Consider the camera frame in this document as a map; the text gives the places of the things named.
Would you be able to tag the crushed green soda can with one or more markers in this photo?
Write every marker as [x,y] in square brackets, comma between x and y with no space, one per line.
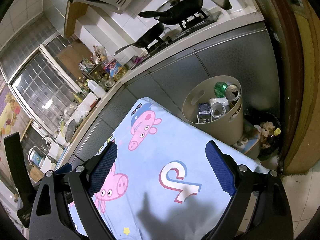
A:
[230,91]

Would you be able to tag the black frying pan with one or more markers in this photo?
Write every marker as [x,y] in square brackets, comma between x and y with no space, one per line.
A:
[147,38]

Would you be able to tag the Peppa Pig blue tablecloth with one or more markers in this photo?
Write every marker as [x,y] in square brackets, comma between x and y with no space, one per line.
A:
[161,185]

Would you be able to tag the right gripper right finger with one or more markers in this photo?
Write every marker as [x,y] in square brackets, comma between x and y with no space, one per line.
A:
[258,209]

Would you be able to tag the cooking oil bottle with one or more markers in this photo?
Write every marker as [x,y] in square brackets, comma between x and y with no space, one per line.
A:
[115,70]

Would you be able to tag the beige trash bin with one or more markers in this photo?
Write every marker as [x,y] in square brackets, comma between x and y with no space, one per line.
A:
[228,128]

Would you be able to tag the white plastic jug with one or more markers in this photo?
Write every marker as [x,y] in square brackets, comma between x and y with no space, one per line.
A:
[96,89]

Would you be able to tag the black wok with lid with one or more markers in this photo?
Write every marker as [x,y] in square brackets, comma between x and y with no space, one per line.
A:
[174,12]

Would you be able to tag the chrome kitchen faucet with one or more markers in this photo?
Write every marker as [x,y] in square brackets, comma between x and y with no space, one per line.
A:
[49,143]

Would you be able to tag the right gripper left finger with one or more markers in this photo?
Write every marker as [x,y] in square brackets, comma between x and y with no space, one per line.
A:
[63,207]

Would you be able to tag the gas stove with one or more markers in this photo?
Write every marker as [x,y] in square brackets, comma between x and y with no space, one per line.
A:
[201,20]

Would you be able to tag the wooden cutting board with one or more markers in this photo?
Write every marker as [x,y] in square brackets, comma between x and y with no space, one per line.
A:
[35,174]

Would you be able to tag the white tissue pack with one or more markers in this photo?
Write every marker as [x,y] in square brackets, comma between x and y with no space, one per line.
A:
[219,101]

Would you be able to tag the glass pot lid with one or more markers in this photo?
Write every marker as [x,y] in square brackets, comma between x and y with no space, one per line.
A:
[70,130]

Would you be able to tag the clear plastic bottle green cap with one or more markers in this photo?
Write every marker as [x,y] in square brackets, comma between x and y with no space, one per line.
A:
[217,111]

